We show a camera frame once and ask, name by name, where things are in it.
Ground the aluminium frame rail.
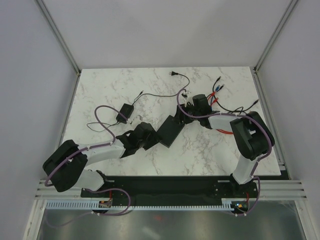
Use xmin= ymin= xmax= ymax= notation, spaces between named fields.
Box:
xmin=34 ymin=178 xmax=308 ymax=201

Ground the blue ethernet cable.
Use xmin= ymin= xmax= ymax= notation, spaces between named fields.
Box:
xmin=209 ymin=84 xmax=226 ymax=111

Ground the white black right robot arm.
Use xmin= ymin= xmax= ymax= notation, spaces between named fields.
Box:
xmin=176 ymin=93 xmax=275 ymax=197

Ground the red ethernet cable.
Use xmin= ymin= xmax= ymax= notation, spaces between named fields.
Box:
xmin=206 ymin=91 xmax=236 ymax=135
xmin=211 ymin=96 xmax=236 ymax=135

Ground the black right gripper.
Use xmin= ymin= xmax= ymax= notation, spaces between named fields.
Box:
xmin=171 ymin=102 xmax=201 ymax=126

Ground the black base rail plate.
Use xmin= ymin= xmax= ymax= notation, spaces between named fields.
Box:
xmin=80 ymin=176 xmax=258 ymax=207

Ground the white slotted cable duct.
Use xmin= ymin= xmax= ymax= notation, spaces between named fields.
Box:
xmin=45 ymin=198 xmax=249 ymax=211

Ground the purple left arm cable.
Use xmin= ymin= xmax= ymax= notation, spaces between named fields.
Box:
xmin=44 ymin=105 xmax=133 ymax=217

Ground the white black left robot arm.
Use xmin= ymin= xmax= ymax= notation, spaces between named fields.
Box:
xmin=42 ymin=122 xmax=160 ymax=197

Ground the black network switch box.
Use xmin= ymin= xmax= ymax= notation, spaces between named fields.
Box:
xmin=157 ymin=115 xmax=185 ymax=148

